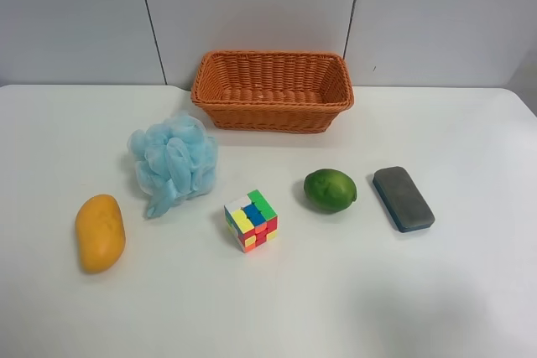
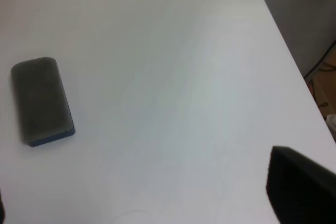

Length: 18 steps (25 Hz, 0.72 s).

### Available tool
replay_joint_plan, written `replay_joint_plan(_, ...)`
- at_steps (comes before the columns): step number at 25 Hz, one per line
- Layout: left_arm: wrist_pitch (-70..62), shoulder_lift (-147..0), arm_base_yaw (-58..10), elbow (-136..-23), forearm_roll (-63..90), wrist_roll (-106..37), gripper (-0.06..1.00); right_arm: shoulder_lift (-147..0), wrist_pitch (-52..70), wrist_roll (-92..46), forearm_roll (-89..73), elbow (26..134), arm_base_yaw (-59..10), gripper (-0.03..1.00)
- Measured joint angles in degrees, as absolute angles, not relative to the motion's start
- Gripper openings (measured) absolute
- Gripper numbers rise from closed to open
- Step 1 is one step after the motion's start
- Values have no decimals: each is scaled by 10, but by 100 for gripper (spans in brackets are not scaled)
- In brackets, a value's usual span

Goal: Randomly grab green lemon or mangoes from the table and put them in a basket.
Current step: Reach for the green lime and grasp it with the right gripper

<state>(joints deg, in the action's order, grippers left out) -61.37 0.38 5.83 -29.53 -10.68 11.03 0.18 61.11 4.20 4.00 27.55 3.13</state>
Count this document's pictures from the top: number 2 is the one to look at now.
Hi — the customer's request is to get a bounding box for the black floor cable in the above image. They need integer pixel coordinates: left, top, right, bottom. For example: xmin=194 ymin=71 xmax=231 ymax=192
xmin=303 ymin=39 xmax=336 ymax=109

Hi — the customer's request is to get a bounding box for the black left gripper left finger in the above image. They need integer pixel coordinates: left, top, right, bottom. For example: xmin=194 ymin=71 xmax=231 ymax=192
xmin=0 ymin=194 xmax=5 ymax=224

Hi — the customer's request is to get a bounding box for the grey blue whiteboard eraser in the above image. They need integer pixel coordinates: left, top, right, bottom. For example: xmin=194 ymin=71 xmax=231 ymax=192
xmin=10 ymin=57 xmax=76 ymax=147

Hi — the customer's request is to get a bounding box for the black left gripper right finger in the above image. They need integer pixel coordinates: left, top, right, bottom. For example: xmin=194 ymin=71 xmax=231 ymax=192
xmin=266 ymin=146 xmax=335 ymax=223

